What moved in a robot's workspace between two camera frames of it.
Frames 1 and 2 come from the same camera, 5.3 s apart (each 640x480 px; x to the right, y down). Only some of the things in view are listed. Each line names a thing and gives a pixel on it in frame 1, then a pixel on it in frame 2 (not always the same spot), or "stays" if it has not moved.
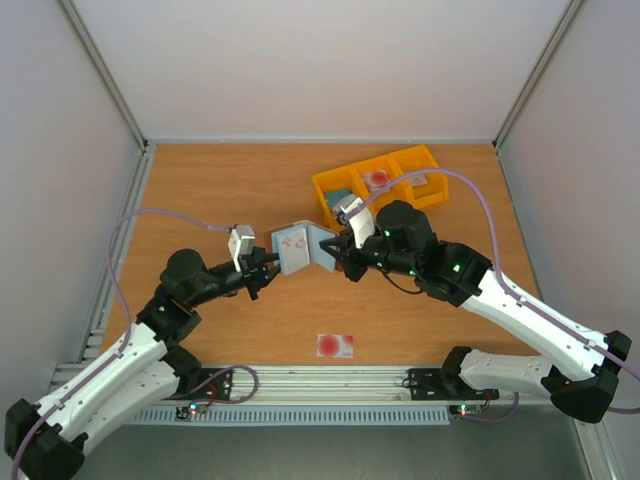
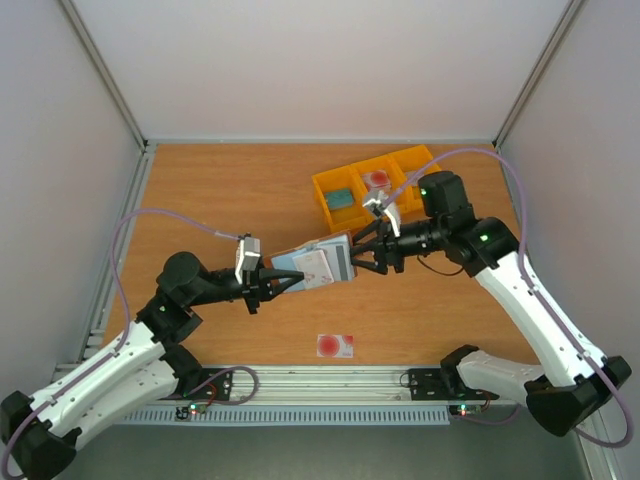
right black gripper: (350, 255) -> (391, 248)
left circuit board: (183, 412) stays
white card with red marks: (293, 249) -> (314, 267)
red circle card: (335, 346) stays
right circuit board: (465, 409) stays
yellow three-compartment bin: (411, 175) stays
